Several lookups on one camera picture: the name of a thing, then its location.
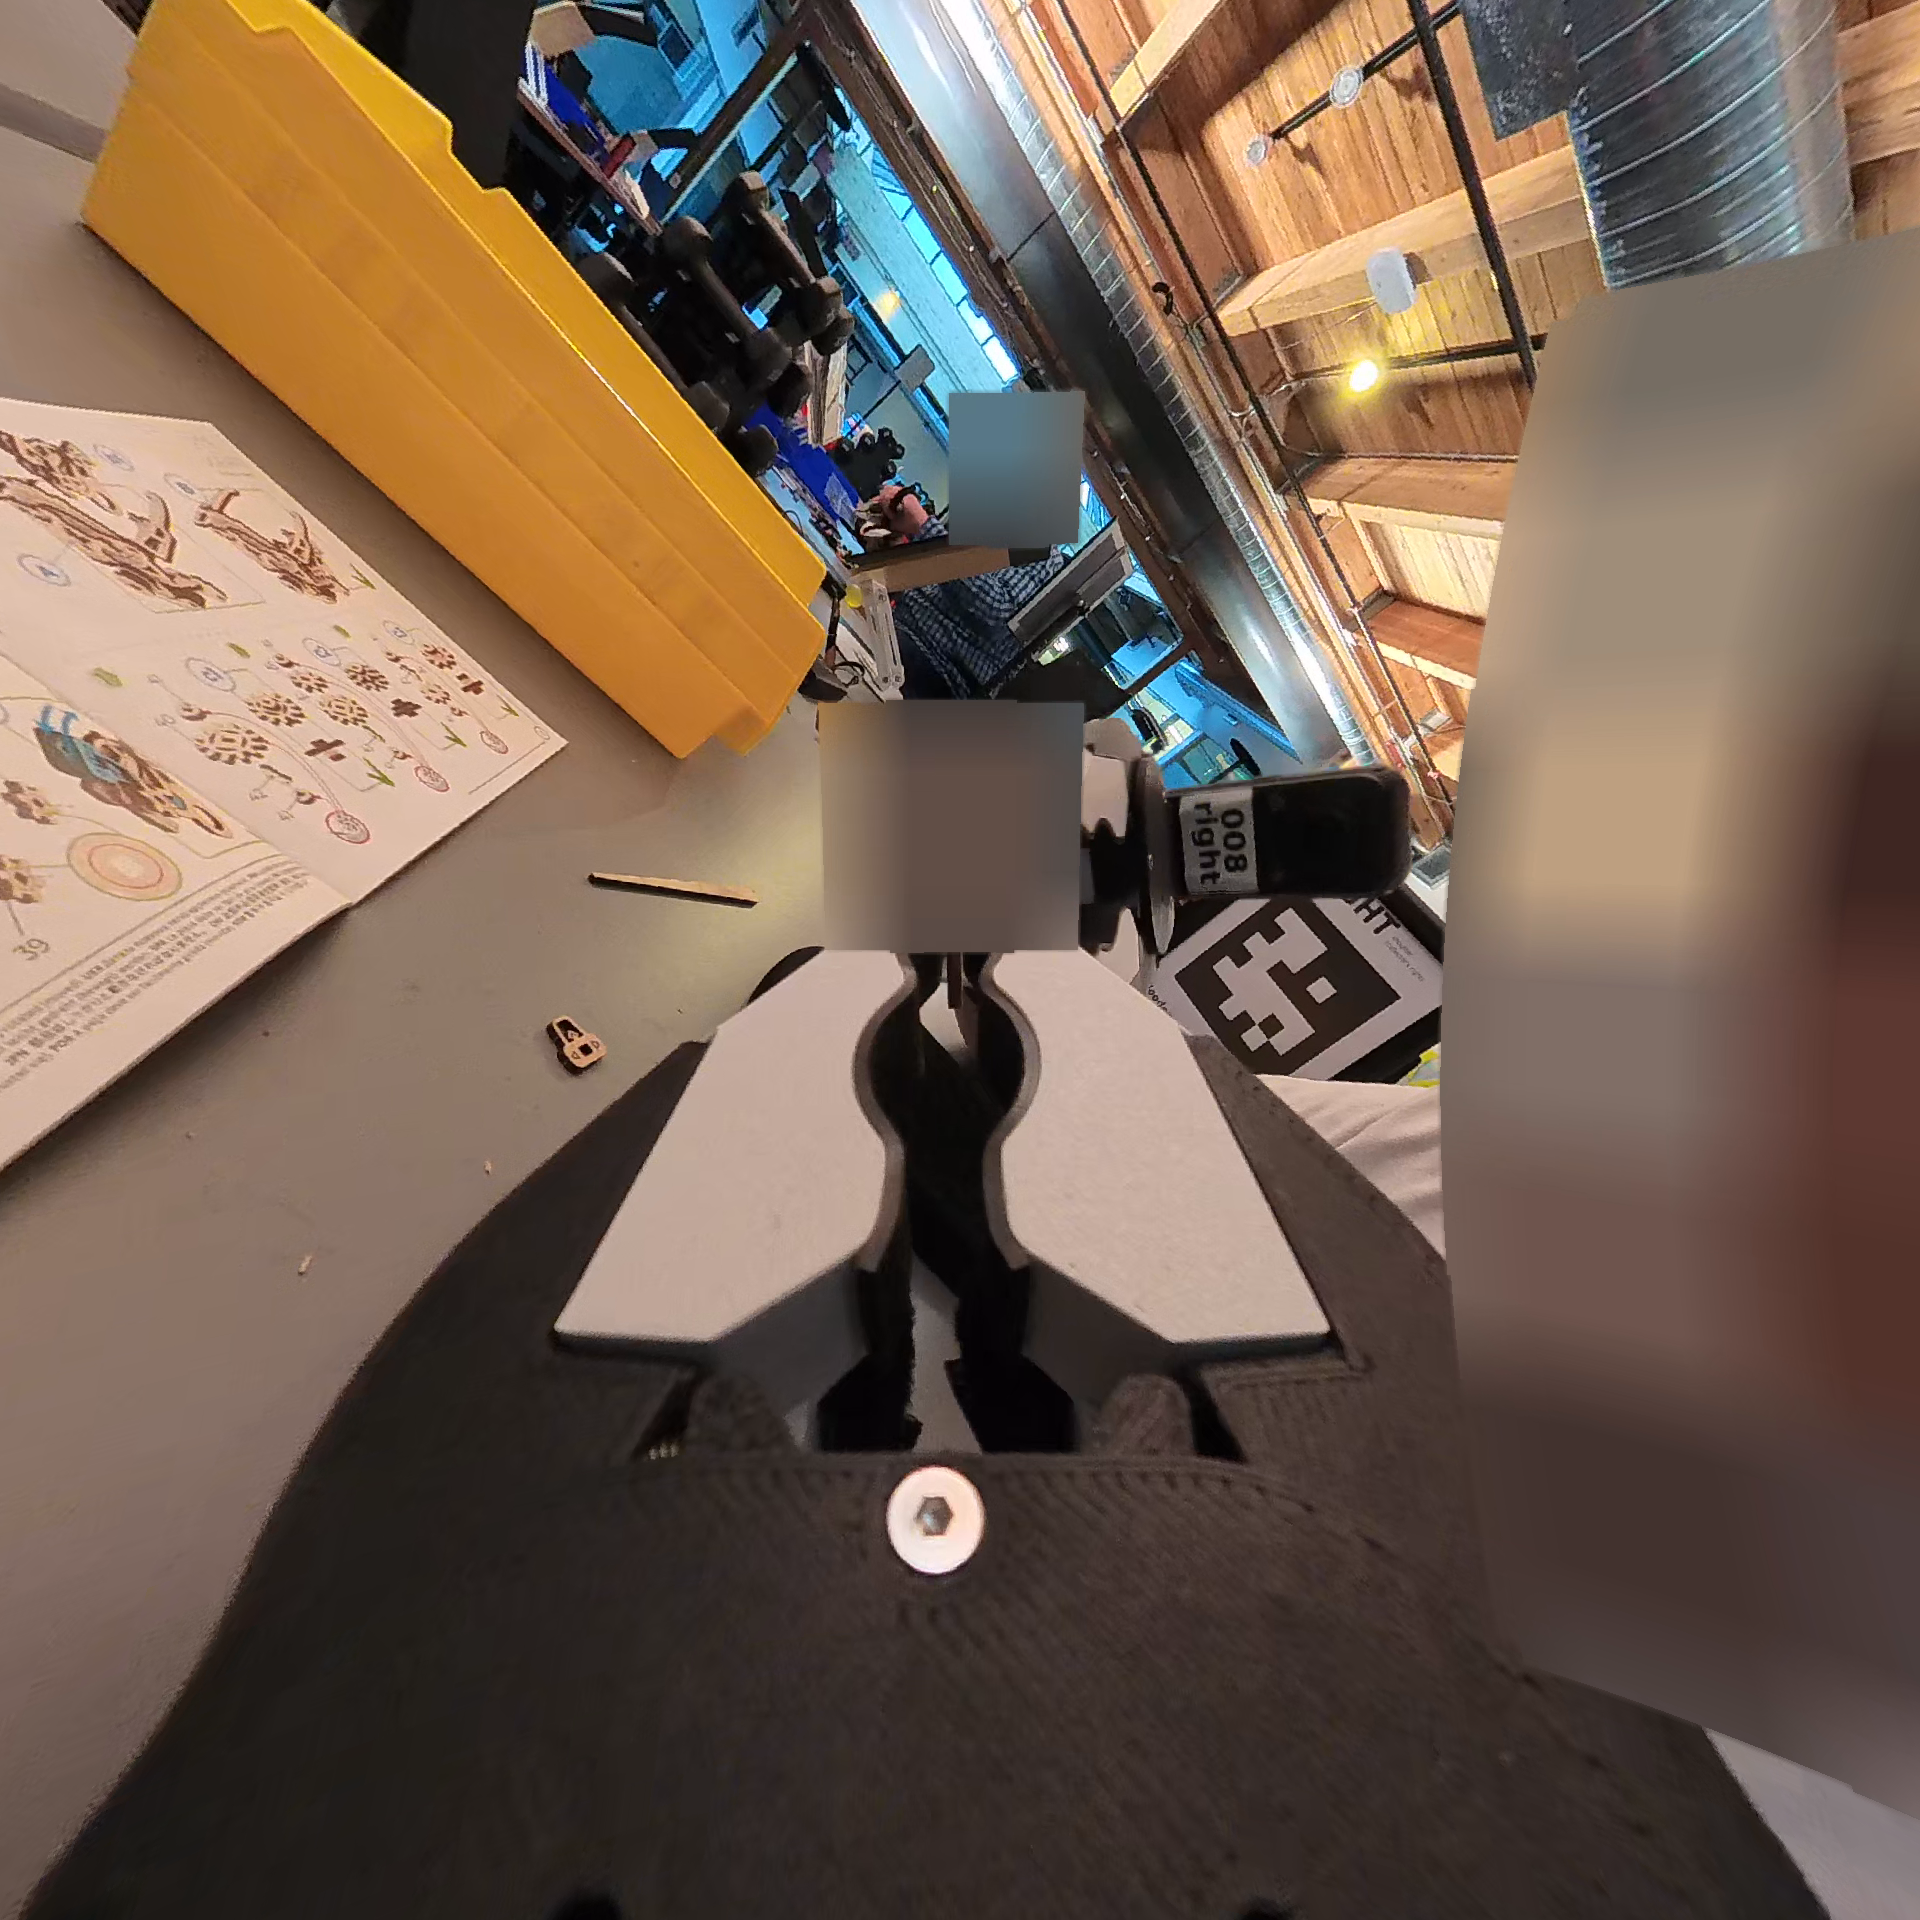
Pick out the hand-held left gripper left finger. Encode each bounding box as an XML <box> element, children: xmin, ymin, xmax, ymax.
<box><xmin>552</xmin><ymin>948</ymin><xmax>921</xmax><ymax>1419</ymax></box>

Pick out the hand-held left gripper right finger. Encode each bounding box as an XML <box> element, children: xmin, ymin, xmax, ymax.
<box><xmin>979</xmin><ymin>953</ymin><xmax>1339</xmax><ymax>1431</ymax></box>

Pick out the brown wooden model part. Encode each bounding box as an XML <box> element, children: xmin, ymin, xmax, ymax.
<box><xmin>919</xmin><ymin>951</ymin><xmax>991</xmax><ymax>1056</ymax></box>

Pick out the computer monitor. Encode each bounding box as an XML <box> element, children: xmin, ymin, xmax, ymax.
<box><xmin>1018</xmin><ymin>527</ymin><xmax>1130</xmax><ymax>640</ymax></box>

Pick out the illustrated instruction booklet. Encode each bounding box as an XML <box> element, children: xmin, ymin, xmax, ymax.
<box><xmin>0</xmin><ymin>394</ymin><xmax>570</xmax><ymax>1175</ymax></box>

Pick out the rack of black dumbbells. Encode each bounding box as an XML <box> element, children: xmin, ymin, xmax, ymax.
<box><xmin>577</xmin><ymin>168</ymin><xmax>859</xmax><ymax>460</ymax></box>

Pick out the yellow plastic bin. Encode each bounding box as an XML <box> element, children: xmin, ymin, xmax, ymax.
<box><xmin>80</xmin><ymin>0</ymin><xmax>831</xmax><ymax>762</ymax></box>

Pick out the long silver ventilation duct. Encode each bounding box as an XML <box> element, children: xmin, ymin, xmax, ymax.
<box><xmin>983</xmin><ymin>89</ymin><xmax>1389</xmax><ymax>768</ymax></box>

